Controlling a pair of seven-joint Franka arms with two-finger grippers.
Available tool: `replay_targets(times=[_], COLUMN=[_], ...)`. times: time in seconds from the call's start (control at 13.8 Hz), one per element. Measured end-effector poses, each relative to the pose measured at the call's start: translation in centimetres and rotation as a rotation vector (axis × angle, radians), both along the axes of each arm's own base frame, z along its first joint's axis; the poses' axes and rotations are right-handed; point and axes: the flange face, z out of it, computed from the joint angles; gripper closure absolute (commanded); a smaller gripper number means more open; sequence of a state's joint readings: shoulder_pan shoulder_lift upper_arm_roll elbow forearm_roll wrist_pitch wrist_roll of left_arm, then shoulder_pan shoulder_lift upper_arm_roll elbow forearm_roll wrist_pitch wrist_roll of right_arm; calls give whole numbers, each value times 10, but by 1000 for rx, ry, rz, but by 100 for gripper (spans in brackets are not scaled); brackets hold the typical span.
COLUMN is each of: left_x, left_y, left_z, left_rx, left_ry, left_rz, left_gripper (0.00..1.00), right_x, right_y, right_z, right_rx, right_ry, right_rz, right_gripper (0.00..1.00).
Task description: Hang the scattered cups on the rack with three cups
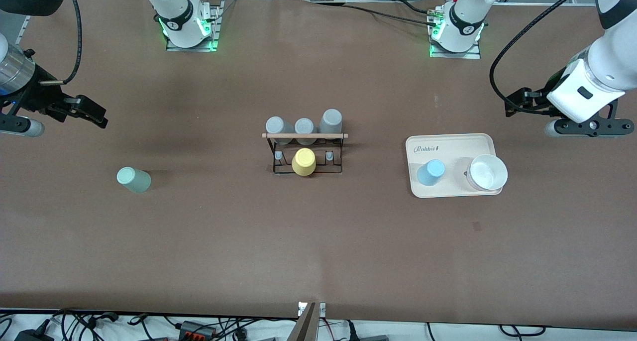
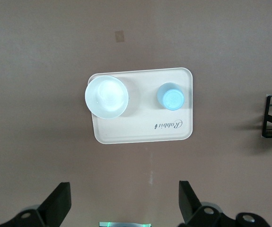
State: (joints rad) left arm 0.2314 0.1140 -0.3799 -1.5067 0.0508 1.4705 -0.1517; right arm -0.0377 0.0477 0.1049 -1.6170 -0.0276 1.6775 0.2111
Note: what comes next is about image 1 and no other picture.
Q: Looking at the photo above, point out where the mint green cup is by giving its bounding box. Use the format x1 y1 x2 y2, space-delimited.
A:
116 166 152 194

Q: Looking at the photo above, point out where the light blue cup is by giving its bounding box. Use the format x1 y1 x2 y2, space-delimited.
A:
417 159 446 187

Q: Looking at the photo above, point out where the white bowl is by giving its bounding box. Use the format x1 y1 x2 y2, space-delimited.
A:
466 154 509 192

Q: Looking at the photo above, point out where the beige rabbit tray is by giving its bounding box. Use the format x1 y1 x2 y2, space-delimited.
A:
405 133 504 199

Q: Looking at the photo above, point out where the tall grey cup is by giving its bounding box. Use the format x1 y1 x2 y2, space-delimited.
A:
318 109 343 135

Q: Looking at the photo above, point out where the yellow cup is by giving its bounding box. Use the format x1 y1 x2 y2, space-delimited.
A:
291 148 318 177

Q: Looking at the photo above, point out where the black power adapter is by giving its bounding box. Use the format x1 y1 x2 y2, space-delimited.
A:
14 328 54 341

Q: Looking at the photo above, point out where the black orange connector block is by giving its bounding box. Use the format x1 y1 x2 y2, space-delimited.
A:
178 321 218 341

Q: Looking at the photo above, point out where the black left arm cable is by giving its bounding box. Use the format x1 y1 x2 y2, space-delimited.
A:
489 0 595 114

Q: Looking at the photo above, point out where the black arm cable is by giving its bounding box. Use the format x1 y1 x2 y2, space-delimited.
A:
489 0 595 114
39 0 83 86

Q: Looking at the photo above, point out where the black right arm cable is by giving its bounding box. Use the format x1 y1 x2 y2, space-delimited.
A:
39 0 83 86

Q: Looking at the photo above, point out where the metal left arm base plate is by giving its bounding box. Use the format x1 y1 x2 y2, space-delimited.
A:
428 6 482 60

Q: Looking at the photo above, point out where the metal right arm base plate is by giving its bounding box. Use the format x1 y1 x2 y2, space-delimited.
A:
165 0 225 52

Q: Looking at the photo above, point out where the black cable across table edge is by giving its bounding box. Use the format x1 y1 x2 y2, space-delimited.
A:
343 0 439 27

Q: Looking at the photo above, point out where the black wire cup rack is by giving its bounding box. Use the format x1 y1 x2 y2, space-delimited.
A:
262 131 349 175

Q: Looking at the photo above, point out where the black looped floor cable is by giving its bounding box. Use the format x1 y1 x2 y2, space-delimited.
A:
499 324 547 337

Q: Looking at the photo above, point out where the wooden post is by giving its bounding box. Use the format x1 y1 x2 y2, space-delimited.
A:
287 302 319 341

